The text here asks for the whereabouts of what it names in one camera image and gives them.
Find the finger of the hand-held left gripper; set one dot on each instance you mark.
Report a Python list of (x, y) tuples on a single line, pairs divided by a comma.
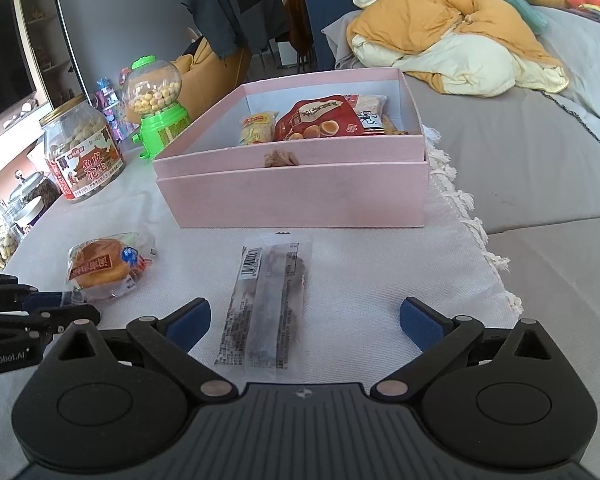
[(45, 320), (50, 300)]

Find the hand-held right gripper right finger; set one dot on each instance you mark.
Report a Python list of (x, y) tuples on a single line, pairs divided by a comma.
[(420, 320)]

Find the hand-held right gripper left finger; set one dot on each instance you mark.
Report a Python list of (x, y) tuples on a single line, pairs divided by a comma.
[(190, 317)]

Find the bread packet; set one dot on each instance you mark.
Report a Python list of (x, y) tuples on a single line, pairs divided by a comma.
[(100, 265)]

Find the clear dark snack packet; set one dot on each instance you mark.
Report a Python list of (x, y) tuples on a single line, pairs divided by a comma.
[(270, 300)]

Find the pink cardboard box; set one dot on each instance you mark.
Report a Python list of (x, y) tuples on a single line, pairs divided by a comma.
[(290, 195)]

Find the white fringed tablecloth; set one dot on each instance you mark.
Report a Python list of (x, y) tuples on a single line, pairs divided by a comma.
[(380, 270)]

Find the glass jar with dark contents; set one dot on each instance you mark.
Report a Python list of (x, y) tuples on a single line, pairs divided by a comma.
[(35, 195)]

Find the red label plastic jar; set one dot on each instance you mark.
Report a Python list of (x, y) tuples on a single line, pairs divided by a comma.
[(80, 160)]

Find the green gumball machine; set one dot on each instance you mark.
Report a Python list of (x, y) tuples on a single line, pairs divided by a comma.
[(155, 130)]

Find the grey bed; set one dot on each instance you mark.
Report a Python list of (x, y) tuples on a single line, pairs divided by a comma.
[(530, 160)]

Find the colourful toy bottles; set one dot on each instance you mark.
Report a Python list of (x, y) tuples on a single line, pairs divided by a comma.
[(112, 110)]

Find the yellow snack packet red label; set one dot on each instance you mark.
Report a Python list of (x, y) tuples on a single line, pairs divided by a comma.
[(257, 127)]

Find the white snack packet black figure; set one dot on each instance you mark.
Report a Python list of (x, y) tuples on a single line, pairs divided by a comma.
[(372, 112)]

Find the red bun snack packet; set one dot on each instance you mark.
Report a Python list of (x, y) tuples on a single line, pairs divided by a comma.
[(315, 120)]

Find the yellow beanbag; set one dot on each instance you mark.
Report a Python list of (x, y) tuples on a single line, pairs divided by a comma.
[(205, 80)]

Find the black television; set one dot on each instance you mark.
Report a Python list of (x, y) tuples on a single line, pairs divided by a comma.
[(0, 60)]

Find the orange cream duvet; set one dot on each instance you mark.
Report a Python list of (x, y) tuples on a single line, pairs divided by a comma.
[(430, 25)]

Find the brown chair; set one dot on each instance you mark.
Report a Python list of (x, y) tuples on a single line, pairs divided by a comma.
[(297, 30)]

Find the dark grey jacket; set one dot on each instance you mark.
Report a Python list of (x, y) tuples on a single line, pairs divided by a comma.
[(230, 5)]

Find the blue cabinet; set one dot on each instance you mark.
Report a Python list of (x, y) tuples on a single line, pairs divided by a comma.
[(320, 20)]

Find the teal cloth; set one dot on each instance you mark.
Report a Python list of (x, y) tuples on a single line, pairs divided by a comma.
[(525, 12)]

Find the wall shelf unit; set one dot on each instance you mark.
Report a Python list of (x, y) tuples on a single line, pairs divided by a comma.
[(50, 25)]

